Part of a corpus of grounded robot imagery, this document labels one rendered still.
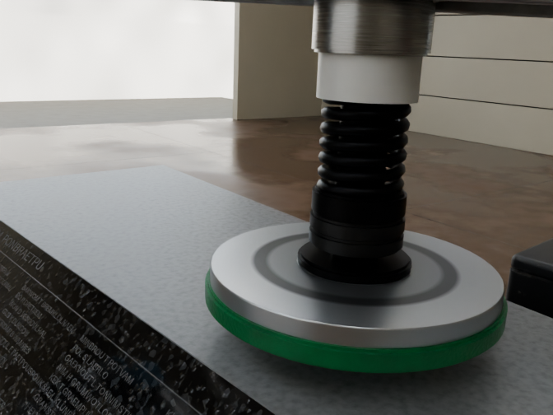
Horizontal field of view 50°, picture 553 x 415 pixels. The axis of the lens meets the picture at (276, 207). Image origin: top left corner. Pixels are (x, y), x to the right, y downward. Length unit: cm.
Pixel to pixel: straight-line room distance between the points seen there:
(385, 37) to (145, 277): 31
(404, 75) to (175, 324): 25
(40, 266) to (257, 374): 30
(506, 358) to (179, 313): 25
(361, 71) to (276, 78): 853
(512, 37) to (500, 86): 56
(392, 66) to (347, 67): 3
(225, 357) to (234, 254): 8
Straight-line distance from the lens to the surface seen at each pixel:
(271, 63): 884
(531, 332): 52
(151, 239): 67
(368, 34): 38
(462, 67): 778
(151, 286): 54
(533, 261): 97
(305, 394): 39
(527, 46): 733
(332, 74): 39
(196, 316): 48
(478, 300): 41
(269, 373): 41
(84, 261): 61
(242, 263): 43
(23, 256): 67
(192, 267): 58
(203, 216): 75
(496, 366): 46
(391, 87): 39
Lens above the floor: 103
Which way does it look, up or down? 15 degrees down
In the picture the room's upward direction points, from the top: 2 degrees clockwise
